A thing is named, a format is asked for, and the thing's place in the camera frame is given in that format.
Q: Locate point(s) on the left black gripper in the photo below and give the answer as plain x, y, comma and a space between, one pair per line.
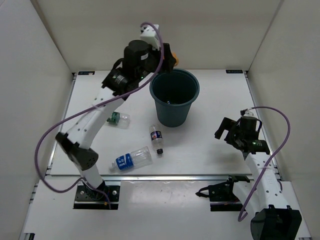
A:
169, 61

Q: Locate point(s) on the aluminium table edge rail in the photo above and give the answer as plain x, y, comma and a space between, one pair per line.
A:
166, 178

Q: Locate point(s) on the clear bottle blue label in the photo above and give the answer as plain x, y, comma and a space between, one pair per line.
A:
133, 160

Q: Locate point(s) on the small clear cola bottle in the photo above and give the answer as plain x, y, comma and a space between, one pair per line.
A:
156, 139

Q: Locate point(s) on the dark teal plastic bin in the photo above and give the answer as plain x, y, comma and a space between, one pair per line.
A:
173, 94

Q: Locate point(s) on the orange plastic bottle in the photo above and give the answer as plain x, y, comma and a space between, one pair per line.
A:
176, 58

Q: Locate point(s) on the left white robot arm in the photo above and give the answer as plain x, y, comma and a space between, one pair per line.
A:
123, 80

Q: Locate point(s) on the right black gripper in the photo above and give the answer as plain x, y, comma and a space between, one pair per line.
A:
230, 125

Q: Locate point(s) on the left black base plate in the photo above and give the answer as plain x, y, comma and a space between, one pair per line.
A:
87, 199

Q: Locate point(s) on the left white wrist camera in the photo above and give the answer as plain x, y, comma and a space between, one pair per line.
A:
149, 35

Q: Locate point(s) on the clear bottle green label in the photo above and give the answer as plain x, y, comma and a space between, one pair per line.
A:
119, 120

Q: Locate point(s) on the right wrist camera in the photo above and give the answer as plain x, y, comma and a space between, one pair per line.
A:
248, 118

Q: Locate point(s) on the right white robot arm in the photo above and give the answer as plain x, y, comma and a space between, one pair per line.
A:
272, 216

